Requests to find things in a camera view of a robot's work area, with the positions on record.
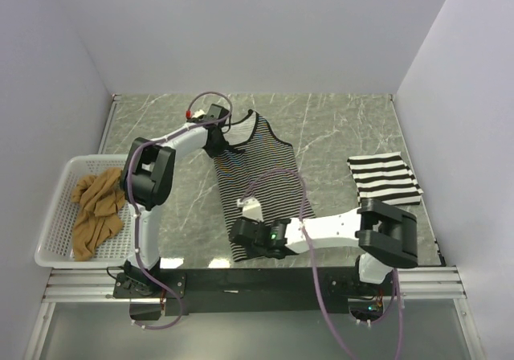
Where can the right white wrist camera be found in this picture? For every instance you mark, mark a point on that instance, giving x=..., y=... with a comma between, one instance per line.
x=250, y=208

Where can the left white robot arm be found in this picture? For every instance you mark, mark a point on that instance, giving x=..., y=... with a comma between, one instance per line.
x=147, y=180

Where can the wide-striped black white tank top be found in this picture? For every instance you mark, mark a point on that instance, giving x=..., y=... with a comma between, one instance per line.
x=385, y=177

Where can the aluminium frame rail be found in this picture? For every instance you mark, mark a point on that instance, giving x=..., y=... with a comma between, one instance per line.
x=96, y=286

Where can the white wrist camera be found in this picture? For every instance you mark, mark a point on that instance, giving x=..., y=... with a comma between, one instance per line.
x=250, y=208
x=195, y=116

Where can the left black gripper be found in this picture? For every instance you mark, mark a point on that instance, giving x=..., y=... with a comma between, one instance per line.
x=212, y=152

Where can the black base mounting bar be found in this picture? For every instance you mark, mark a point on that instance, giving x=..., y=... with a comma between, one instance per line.
x=240, y=290

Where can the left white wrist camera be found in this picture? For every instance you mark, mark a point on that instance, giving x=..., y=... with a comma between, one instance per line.
x=195, y=116

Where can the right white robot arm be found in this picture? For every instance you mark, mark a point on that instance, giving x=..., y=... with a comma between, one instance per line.
x=387, y=235

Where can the tan tank top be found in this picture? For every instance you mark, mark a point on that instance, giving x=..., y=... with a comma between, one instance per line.
x=100, y=199

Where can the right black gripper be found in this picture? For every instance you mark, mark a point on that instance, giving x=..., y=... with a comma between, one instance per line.
x=251, y=252

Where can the white plastic basket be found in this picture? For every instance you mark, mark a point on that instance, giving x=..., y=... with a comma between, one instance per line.
x=54, y=249

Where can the thin-striped black white tank top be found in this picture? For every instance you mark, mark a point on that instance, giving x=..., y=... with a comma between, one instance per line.
x=254, y=150

